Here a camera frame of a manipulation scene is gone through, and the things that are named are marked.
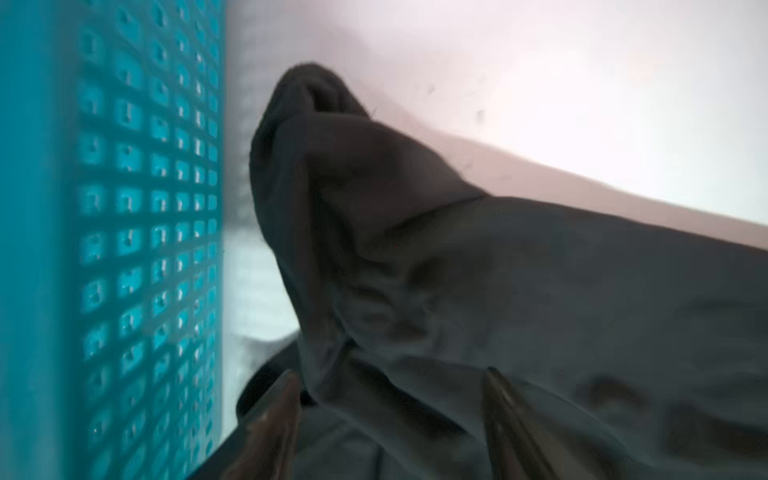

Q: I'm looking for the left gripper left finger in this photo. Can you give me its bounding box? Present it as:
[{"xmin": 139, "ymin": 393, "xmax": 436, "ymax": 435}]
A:
[{"xmin": 221, "ymin": 370, "xmax": 302, "ymax": 479}]

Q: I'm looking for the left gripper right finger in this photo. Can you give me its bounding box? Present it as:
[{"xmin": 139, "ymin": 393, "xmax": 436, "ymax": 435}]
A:
[{"xmin": 481, "ymin": 368, "xmax": 558, "ymax": 480}]

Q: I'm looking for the black t shirt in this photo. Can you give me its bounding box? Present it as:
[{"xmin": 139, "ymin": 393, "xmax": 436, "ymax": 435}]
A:
[{"xmin": 195, "ymin": 64, "xmax": 767, "ymax": 479}]

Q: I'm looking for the teal plastic basket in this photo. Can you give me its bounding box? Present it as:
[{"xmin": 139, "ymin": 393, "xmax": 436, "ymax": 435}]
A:
[{"xmin": 1, "ymin": 1, "xmax": 226, "ymax": 479}]

